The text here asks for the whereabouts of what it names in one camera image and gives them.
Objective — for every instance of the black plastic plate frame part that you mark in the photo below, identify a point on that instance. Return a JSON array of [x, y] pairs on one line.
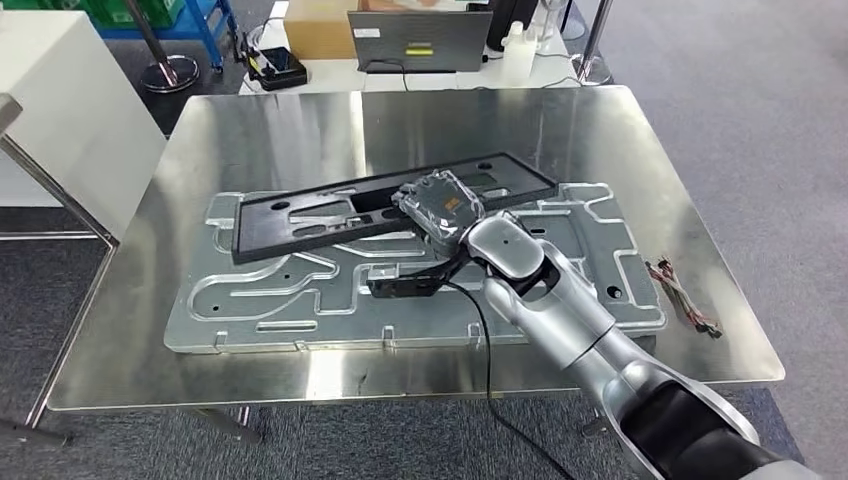
[[265, 238]]

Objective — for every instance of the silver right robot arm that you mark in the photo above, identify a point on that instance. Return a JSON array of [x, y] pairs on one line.
[[563, 318]]

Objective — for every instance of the steel workbench table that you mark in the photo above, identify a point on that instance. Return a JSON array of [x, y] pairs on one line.
[[265, 132]]

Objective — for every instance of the stamped sheet metal panel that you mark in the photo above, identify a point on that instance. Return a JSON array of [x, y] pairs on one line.
[[265, 324]]

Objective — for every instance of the white table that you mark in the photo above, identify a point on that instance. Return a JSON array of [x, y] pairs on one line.
[[331, 83]]

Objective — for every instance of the grey laptop with yellow sticker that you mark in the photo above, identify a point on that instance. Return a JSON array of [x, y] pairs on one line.
[[424, 40]]

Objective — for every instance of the white plastic bottle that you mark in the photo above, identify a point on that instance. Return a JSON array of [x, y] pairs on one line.
[[518, 60]]

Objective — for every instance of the black electronic device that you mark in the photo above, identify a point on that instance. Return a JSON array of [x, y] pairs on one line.
[[278, 66]]

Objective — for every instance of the black container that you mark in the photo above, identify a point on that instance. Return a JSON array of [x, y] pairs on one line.
[[510, 23]]

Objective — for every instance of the clear plastic container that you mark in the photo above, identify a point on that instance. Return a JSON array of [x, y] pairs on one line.
[[550, 26]]

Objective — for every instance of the blue metal cart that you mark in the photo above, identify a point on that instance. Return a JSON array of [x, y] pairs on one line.
[[212, 26]]

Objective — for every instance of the green plastic crates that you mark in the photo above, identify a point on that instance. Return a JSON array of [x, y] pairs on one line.
[[146, 13]]

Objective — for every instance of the white cabinet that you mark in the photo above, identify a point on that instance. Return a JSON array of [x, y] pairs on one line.
[[73, 112]]

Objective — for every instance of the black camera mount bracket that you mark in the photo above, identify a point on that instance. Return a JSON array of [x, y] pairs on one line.
[[404, 286]]

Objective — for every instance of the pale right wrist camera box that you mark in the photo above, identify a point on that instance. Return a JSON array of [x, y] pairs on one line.
[[384, 273]]

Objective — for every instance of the metal tube frame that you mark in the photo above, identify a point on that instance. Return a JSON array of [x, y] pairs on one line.
[[73, 331]]

